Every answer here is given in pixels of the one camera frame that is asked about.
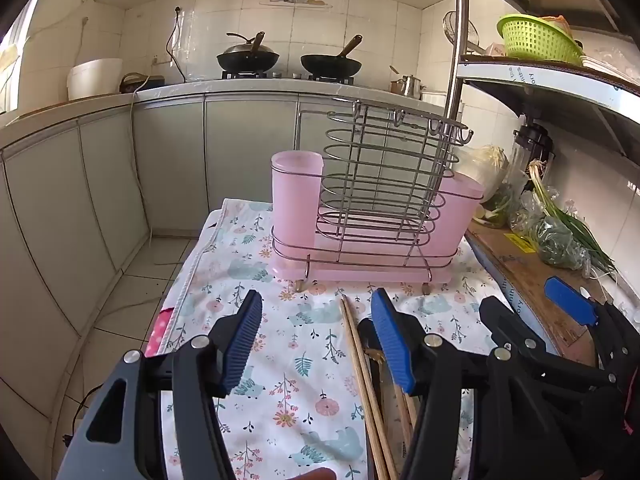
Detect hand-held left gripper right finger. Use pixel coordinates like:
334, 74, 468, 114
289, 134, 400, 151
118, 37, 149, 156
370, 287, 581, 480

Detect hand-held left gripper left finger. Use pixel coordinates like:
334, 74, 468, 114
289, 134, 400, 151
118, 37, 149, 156
57, 289, 264, 480

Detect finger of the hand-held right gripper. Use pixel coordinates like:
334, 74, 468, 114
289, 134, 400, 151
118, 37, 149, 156
544, 276, 633, 366
479, 296, 616, 386

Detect light wooden chopstick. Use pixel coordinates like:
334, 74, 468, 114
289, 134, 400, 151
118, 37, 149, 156
340, 296, 391, 480
343, 296, 401, 480

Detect pink wire utensil holder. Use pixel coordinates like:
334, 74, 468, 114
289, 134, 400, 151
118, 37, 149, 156
270, 99, 486, 293

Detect cardboard sheet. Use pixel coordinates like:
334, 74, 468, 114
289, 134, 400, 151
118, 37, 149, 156
465, 217, 631, 366

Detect floral table cloth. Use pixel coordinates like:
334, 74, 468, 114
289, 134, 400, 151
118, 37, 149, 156
160, 198, 521, 480

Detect green onions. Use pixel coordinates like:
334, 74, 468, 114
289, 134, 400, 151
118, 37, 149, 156
527, 160, 618, 281

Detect black blender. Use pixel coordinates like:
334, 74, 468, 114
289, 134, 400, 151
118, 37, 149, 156
510, 121, 556, 196

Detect bagged napa cabbage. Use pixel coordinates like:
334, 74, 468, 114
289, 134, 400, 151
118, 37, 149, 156
462, 145, 511, 196

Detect grey base cabinets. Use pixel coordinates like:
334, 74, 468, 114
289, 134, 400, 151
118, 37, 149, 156
0, 82, 466, 461

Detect metal shelf rack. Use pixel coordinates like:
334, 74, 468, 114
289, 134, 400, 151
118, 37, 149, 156
442, 0, 640, 161

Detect white tray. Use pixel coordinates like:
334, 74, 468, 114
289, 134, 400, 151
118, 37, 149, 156
580, 52, 640, 86

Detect white container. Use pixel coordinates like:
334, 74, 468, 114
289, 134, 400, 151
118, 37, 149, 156
421, 91, 463, 108

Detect stainless steel kettle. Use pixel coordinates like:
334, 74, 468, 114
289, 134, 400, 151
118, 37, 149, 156
400, 75, 426, 100

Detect green plastic basket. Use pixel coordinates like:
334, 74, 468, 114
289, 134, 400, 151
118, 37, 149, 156
497, 14, 585, 66

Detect gas stove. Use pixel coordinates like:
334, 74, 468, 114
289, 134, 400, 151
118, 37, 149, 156
221, 71, 356, 85

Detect dark countertop appliance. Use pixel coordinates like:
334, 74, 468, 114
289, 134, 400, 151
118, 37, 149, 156
120, 73, 166, 94

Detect orange white plastic bag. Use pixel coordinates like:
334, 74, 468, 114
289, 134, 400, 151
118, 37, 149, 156
540, 15, 573, 41

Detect wok lid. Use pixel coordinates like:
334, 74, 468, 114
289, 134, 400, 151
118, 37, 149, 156
220, 32, 278, 57

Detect white rice cooker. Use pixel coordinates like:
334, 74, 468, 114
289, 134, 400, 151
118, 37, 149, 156
67, 58, 123, 101

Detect metal skimmer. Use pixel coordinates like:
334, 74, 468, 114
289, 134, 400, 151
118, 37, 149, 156
443, 10, 486, 56

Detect black floor cable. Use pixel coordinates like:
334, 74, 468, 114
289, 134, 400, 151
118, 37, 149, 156
62, 384, 107, 446

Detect black wok with wooden handle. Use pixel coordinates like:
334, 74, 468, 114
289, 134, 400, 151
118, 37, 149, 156
300, 35, 363, 78
216, 31, 281, 73

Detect white power cable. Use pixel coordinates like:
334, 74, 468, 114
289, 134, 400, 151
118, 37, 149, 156
130, 74, 152, 241

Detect black wall cable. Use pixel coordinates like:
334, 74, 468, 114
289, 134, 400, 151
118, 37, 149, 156
166, 6, 187, 83

